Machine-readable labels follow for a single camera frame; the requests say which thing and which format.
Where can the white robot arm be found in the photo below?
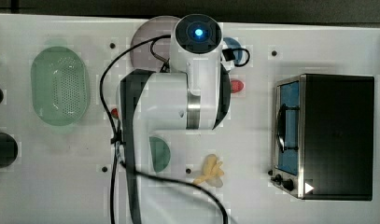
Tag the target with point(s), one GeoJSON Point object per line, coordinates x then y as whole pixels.
{"type": "Point", "coordinates": [194, 94]}

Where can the lilac round plate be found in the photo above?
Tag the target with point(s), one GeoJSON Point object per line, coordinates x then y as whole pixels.
{"type": "Point", "coordinates": [142, 57]}

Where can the green mug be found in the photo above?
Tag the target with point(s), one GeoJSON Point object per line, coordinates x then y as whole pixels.
{"type": "Point", "coordinates": [160, 153]}

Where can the toy red green fruit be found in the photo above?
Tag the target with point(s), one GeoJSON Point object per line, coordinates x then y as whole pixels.
{"type": "Point", "coordinates": [236, 85]}

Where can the toy banana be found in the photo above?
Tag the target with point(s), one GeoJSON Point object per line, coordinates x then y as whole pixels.
{"type": "Point", "coordinates": [211, 173]}

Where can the toy strawberry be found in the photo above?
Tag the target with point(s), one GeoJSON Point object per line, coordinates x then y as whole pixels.
{"type": "Point", "coordinates": [114, 113]}

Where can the silver toaster oven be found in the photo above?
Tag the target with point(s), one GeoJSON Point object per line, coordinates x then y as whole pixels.
{"type": "Point", "coordinates": [324, 137]}

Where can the green perforated colander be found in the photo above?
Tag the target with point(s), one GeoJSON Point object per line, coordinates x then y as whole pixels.
{"type": "Point", "coordinates": [60, 87]}

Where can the large black pot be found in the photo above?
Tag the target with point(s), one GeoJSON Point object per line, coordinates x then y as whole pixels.
{"type": "Point", "coordinates": [8, 150]}

